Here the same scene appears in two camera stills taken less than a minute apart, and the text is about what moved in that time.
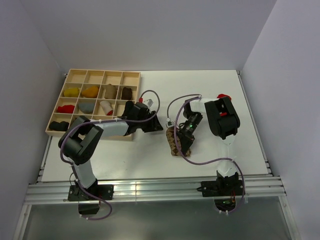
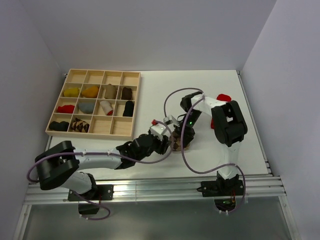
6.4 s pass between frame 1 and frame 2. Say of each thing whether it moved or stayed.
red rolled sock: stayed
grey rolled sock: stayed
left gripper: moved
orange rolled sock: stayed
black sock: stayed
